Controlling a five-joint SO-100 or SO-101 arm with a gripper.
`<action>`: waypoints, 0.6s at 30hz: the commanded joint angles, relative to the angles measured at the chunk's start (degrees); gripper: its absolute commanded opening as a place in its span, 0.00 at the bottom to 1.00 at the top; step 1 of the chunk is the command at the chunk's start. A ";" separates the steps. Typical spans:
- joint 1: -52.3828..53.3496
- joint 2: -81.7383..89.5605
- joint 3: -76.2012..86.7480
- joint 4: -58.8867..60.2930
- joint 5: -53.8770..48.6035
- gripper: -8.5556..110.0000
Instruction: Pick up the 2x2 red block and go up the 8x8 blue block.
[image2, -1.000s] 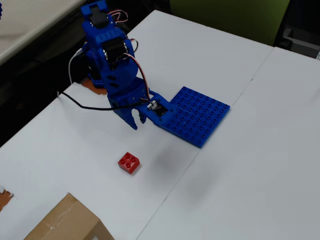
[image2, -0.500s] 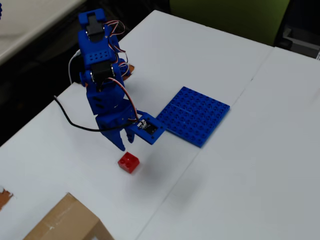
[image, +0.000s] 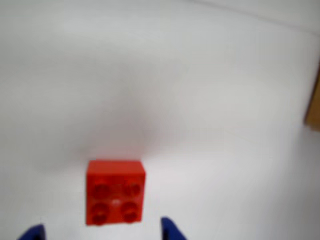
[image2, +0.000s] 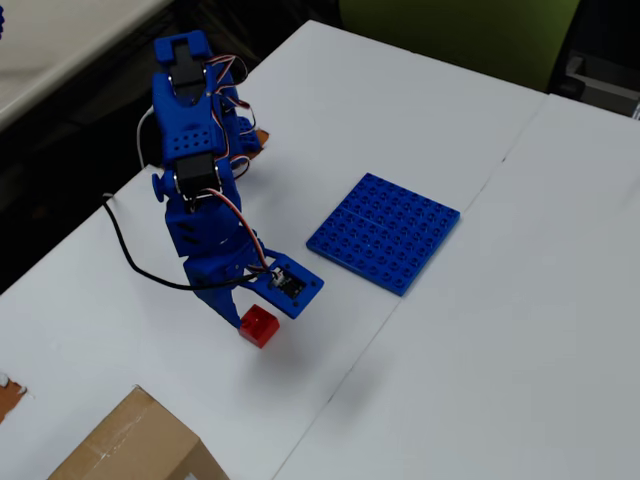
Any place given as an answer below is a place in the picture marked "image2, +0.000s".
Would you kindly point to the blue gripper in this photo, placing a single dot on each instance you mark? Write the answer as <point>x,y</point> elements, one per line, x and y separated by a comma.
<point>209,274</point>

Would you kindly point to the red 2x2 toy block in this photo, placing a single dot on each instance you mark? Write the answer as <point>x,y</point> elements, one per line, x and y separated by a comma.
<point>259,326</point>

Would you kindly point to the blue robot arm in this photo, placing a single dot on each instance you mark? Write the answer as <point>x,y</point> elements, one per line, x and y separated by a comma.
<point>187,130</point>

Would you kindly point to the brown cardboard box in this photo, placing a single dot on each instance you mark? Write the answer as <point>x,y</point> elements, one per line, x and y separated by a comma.
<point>135,440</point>

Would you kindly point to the blue 8x8 studded plate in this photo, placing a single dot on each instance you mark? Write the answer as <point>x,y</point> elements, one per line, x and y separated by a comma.
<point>385,235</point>

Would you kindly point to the beige side table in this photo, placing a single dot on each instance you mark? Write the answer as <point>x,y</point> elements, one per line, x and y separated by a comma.
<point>50,50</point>

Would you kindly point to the blue studded toy piece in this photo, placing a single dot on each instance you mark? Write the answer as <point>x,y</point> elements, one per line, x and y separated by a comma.
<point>1,22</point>

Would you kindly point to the grey storage box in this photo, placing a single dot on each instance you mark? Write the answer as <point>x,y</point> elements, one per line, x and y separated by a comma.
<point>605,85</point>

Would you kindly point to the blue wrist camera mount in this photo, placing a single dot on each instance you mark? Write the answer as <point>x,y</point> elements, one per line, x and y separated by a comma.
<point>295,292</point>

